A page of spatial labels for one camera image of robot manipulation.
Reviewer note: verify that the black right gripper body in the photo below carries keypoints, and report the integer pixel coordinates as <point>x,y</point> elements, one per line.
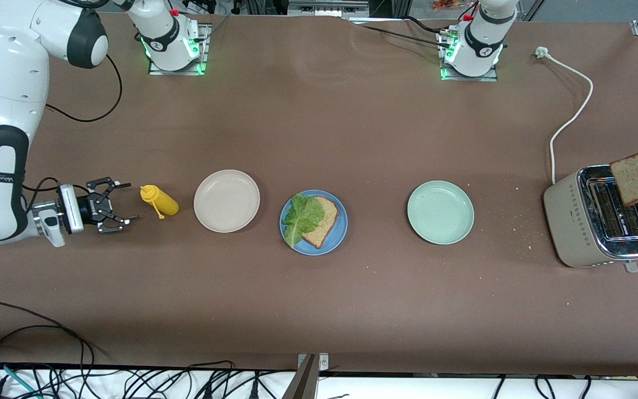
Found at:
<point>87,209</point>

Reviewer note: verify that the yellow mustard squeeze bottle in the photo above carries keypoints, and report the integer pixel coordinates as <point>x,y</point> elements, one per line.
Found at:
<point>166,204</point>

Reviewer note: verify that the green lettuce leaf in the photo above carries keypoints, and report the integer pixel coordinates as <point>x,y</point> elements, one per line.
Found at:
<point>303,213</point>

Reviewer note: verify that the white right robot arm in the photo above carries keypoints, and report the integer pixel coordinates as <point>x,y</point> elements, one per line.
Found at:
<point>9,83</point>

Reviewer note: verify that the beige round plate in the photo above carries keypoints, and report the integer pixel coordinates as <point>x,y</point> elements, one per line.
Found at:
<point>226,200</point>

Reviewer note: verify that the blue round plate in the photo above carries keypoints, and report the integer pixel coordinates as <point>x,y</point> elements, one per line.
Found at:
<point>341,233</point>

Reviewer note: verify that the mint green round plate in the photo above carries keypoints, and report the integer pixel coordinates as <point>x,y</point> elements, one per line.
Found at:
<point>441,213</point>

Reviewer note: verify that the beige chrome-topped toaster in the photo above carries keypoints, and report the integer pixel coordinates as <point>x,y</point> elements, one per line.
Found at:
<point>571,221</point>

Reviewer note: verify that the brown table cover mat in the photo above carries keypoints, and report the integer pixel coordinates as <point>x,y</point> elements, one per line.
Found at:
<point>319,138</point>

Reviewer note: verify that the aluminium profile strut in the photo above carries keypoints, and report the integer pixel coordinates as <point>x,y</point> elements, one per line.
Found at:
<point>302,385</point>

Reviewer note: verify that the orange printed packet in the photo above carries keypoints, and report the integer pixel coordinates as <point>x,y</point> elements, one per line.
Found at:
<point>446,4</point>

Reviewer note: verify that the silver metal box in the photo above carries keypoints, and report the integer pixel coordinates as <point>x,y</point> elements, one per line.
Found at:
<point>327,6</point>

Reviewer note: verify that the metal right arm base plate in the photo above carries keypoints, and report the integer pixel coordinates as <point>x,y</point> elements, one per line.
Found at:
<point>178,72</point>

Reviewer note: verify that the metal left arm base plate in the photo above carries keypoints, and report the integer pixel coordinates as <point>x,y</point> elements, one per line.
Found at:
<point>468,78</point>

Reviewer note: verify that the metal corner bracket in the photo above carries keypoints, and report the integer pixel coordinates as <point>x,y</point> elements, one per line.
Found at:
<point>323,363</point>

